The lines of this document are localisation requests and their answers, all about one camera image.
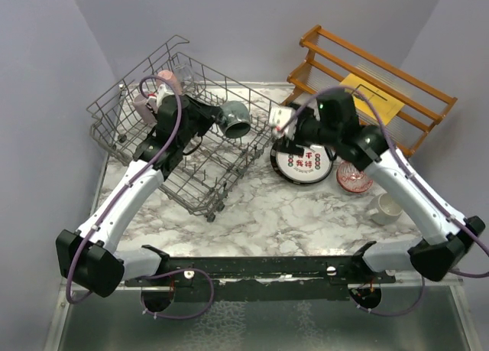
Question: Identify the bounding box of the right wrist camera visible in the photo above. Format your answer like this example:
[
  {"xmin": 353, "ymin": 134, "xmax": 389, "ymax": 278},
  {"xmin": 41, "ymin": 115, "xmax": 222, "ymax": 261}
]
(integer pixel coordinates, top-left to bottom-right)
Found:
[{"xmin": 268, "ymin": 106, "xmax": 297, "ymax": 140}]

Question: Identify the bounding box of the red patterned glass bowl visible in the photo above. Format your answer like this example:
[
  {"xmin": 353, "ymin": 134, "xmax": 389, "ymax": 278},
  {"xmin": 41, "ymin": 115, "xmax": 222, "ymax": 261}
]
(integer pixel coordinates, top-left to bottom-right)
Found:
[{"xmin": 336, "ymin": 161, "xmax": 374, "ymax": 193}]

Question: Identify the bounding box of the clear drinking glass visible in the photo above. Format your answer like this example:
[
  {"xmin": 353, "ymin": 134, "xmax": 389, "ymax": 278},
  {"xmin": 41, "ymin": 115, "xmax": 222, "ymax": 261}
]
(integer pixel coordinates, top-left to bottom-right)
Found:
[{"xmin": 173, "ymin": 63, "xmax": 194, "ymax": 85}]

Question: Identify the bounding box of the white grey mug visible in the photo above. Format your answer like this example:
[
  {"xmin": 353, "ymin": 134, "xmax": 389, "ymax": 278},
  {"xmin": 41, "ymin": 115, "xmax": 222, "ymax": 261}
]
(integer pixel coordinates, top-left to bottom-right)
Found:
[{"xmin": 366, "ymin": 193, "xmax": 403, "ymax": 226}]

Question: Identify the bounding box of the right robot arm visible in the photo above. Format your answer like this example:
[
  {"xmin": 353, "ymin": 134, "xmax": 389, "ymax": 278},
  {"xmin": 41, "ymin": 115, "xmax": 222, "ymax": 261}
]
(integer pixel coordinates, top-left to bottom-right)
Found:
[{"xmin": 268, "ymin": 86, "xmax": 485, "ymax": 283}]

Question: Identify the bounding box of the purple mug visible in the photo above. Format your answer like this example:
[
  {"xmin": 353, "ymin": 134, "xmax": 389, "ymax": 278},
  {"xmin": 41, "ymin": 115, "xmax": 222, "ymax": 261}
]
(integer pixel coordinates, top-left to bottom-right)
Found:
[{"xmin": 132, "ymin": 94, "xmax": 157, "ymax": 127}]

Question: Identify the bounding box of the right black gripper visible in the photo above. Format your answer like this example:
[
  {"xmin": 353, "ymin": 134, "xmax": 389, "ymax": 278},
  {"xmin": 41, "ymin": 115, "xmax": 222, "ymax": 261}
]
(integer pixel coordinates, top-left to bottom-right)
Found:
[{"xmin": 277, "ymin": 102, "xmax": 339, "ymax": 157}]

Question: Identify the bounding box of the grey wire dish rack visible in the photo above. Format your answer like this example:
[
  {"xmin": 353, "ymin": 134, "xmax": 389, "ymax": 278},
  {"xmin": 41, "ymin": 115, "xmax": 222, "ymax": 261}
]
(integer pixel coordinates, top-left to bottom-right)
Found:
[{"xmin": 87, "ymin": 35, "xmax": 278, "ymax": 222}]

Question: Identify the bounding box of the yellow paper card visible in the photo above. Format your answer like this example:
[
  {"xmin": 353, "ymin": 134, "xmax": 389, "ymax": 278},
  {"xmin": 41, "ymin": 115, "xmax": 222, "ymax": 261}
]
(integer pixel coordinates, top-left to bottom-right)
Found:
[{"xmin": 340, "ymin": 73, "xmax": 403, "ymax": 125}]

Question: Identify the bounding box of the dark grey mug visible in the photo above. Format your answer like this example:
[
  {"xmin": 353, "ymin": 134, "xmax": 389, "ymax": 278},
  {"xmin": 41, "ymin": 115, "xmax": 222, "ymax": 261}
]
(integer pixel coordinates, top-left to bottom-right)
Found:
[{"xmin": 216, "ymin": 100, "xmax": 251, "ymax": 139}]

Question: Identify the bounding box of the pink cream mug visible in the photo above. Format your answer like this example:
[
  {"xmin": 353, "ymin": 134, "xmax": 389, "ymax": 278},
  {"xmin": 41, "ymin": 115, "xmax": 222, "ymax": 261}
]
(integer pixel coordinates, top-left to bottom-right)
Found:
[{"xmin": 156, "ymin": 70, "xmax": 183, "ymax": 95}]

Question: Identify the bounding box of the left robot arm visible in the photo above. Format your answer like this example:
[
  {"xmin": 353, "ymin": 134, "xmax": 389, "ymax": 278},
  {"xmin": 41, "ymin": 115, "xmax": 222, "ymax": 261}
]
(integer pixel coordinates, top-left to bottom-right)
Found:
[{"xmin": 55, "ymin": 95, "xmax": 223, "ymax": 304}]

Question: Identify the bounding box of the black mounting base bar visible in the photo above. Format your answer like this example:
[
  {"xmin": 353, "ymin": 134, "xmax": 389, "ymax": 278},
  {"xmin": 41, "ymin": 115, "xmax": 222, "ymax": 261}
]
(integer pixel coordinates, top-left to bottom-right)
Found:
[{"xmin": 124, "ymin": 255, "xmax": 395, "ymax": 302}]

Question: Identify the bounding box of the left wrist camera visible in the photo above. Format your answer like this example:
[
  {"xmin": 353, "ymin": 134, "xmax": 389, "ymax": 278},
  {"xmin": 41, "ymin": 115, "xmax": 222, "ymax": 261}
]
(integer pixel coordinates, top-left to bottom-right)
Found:
[{"xmin": 147, "ymin": 83, "xmax": 175, "ymax": 112}]

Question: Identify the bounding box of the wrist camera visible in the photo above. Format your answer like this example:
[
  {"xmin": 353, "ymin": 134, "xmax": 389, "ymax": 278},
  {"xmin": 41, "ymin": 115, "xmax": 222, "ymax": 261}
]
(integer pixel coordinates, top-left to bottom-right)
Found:
[
  {"xmin": 268, "ymin": 106, "xmax": 297, "ymax": 140},
  {"xmin": 147, "ymin": 83, "xmax": 175, "ymax": 112}
]

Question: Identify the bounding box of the black rimmed printed plate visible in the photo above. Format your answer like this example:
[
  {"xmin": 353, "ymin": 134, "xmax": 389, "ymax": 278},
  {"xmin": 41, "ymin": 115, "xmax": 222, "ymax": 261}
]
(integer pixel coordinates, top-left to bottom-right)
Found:
[{"xmin": 269, "ymin": 141, "xmax": 335, "ymax": 185}]

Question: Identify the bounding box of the orange wooden shelf rack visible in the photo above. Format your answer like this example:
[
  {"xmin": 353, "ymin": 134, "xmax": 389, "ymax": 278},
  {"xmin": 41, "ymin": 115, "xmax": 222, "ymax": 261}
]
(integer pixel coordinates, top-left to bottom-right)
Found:
[{"xmin": 283, "ymin": 25, "xmax": 458, "ymax": 158}]

